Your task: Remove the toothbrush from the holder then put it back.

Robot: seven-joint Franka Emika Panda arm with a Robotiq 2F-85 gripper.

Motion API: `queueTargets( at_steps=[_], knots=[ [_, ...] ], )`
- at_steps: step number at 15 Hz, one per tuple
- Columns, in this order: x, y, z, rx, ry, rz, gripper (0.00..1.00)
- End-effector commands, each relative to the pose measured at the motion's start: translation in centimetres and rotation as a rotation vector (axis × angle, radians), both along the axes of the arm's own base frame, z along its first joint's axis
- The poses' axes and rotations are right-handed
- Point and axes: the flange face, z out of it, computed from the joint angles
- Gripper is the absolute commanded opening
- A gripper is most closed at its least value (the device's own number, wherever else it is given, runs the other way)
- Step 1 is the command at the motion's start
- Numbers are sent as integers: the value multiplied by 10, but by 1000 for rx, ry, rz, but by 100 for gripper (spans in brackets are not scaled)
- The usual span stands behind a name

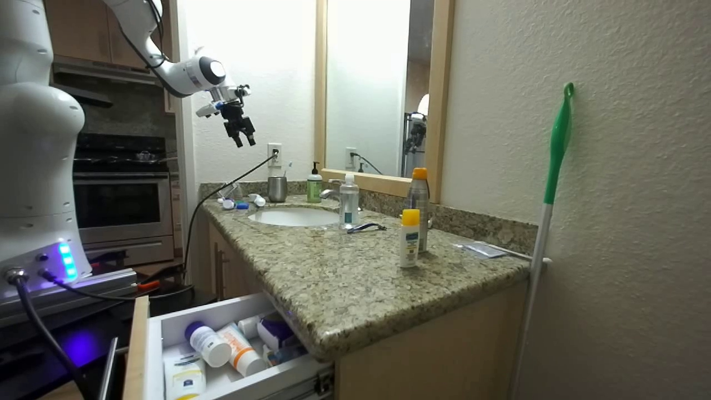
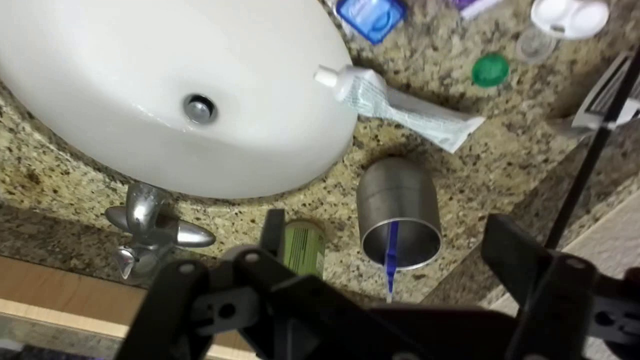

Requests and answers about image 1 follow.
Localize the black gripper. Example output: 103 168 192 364
215 91 260 149

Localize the green soap pump bottle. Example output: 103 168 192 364
305 160 327 205

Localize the white oval sink basin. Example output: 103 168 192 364
246 205 344 231

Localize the clear plastic bottle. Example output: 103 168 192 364
338 173 362 231

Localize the stainless steel oven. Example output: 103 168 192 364
70 132 180 268

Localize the dark blue slim stick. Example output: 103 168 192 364
344 219 389 236

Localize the orange clamp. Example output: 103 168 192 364
136 276 167 296

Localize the grey spray can orange cap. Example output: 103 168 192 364
406 168 434 258

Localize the white bottle yellow cap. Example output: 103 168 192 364
397 206 423 271

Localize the blue purple small box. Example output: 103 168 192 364
253 314 299 356

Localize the white pill bottle blue cap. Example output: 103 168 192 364
182 319 233 372

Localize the orange white cream tube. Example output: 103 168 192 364
218 322 267 378

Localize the open white vanity drawer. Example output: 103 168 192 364
119 289 338 400

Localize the white box blue label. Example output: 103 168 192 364
163 354 208 400

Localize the white flat packet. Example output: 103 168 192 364
452 239 516 262

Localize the wooden vanity cabinet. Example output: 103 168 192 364
198 219 528 400

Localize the black robot cart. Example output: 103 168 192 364
0 291 150 400

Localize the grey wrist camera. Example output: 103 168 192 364
194 98 224 123

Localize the black power cable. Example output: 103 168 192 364
180 152 280 284

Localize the wood framed wall mirror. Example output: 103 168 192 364
313 0 456 200

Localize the wooden kitchen wall cabinet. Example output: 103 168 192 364
44 0 180 76

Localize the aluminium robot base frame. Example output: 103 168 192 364
0 264 140 312

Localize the green handled white mop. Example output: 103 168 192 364
509 81 578 400

